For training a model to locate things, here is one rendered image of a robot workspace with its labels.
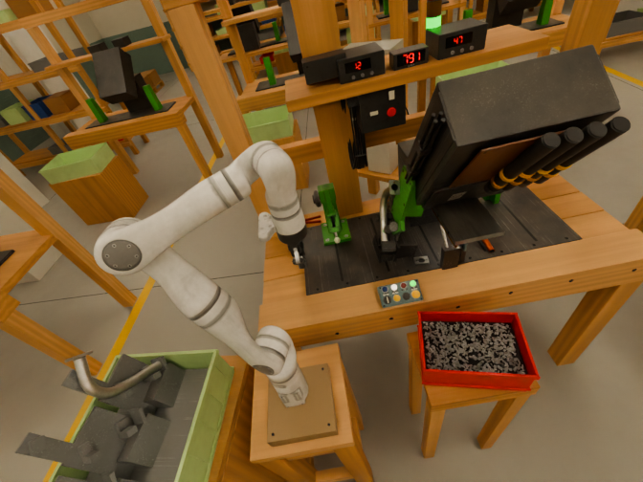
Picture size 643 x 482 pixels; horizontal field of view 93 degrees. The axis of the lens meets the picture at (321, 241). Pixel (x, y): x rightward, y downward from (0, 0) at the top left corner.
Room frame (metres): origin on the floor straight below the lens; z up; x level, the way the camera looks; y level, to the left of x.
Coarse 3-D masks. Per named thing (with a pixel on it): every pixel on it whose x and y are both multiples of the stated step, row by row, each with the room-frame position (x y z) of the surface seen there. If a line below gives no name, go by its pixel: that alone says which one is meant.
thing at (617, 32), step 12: (612, 12) 4.06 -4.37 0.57; (624, 12) 4.41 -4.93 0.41; (636, 12) 4.25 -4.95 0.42; (612, 24) 4.08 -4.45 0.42; (624, 24) 4.06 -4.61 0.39; (636, 24) 4.03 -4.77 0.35; (612, 36) 4.08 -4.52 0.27; (624, 36) 4.02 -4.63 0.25; (636, 36) 3.95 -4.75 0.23; (600, 48) 4.02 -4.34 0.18
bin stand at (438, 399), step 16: (416, 336) 0.53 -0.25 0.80; (416, 352) 0.47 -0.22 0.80; (416, 368) 0.50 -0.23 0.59; (416, 384) 0.50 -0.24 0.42; (416, 400) 0.50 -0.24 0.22; (432, 400) 0.31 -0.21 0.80; (448, 400) 0.30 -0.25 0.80; (464, 400) 0.29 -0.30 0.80; (480, 400) 0.28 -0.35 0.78; (496, 400) 0.28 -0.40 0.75; (512, 400) 0.28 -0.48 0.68; (432, 416) 0.30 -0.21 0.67; (496, 416) 0.30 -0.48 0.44; (512, 416) 0.27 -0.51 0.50; (432, 432) 0.30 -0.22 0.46; (480, 432) 0.32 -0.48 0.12; (496, 432) 0.27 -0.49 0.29; (432, 448) 0.30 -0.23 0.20; (480, 448) 0.28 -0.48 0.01
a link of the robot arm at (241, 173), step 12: (264, 144) 0.58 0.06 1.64; (276, 144) 0.59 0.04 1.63; (240, 156) 0.58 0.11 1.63; (252, 156) 0.58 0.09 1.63; (228, 168) 0.55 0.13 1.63; (240, 168) 0.55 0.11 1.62; (252, 168) 0.58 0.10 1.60; (228, 180) 0.52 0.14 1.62; (240, 180) 0.52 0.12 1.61; (252, 180) 0.57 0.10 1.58; (240, 192) 0.51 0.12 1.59
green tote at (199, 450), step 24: (144, 360) 0.66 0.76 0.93; (168, 360) 0.64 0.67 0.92; (192, 360) 0.62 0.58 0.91; (216, 360) 0.57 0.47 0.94; (216, 384) 0.51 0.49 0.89; (216, 408) 0.45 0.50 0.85; (192, 432) 0.35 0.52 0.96; (216, 432) 0.39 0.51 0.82; (192, 456) 0.30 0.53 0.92; (192, 480) 0.26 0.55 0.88
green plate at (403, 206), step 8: (400, 176) 0.94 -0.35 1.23; (408, 176) 0.87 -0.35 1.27; (400, 184) 0.92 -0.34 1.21; (408, 184) 0.86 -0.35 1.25; (400, 192) 0.90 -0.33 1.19; (408, 192) 0.84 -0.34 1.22; (400, 200) 0.88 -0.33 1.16; (408, 200) 0.83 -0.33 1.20; (392, 208) 0.93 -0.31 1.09; (400, 208) 0.86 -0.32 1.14; (408, 208) 0.84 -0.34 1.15; (416, 208) 0.84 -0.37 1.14; (400, 216) 0.84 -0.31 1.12; (408, 216) 0.84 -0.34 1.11; (416, 216) 0.84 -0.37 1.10
